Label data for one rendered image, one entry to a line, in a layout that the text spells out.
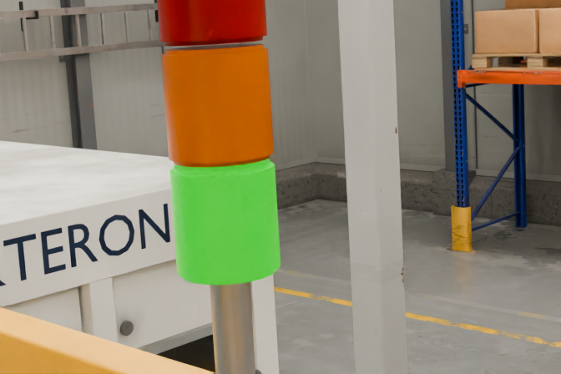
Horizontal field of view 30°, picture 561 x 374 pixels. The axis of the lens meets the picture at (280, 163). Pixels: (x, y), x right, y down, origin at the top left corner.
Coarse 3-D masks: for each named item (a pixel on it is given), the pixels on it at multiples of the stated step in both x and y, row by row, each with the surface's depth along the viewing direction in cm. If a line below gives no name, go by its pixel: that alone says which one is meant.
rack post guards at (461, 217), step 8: (456, 208) 925; (464, 208) 920; (456, 216) 926; (464, 216) 921; (456, 224) 928; (464, 224) 922; (456, 232) 929; (464, 232) 924; (456, 240) 930; (464, 240) 925; (448, 248) 939; (456, 248) 932; (464, 248) 926
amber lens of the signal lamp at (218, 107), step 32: (192, 64) 47; (224, 64) 46; (256, 64) 47; (192, 96) 47; (224, 96) 47; (256, 96) 48; (192, 128) 47; (224, 128) 47; (256, 128) 48; (192, 160) 47; (224, 160) 47; (256, 160) 48
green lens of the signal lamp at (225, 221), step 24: (192, 168) 49; (216, 168) 48; (240, 168) 48; (264, 168) 49; (192, 192) 48; (216, 192) 47; (240, 192) 48; (264, 192) 48; (192, 216) 48; (216, 216) 48; (240, 216) 48; (264, 216) 48; (192, 240) 48; (216, 240) 48; (240, 240) 48; (264, 240) 48; (192, 264) 48; (216, 264) 48; (240, 264) 48; (264, 264) 49
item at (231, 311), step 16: (224, 288) 50; (240, 288) 50; (224, 304) 50; (240, 304) 50; (224, 320) 50; (240, 320) 50; (224, 336) 50; (240, 336) 50; (224, 352) 50; (240, 352) 50; (224, 368) 50; (240, 368) 50
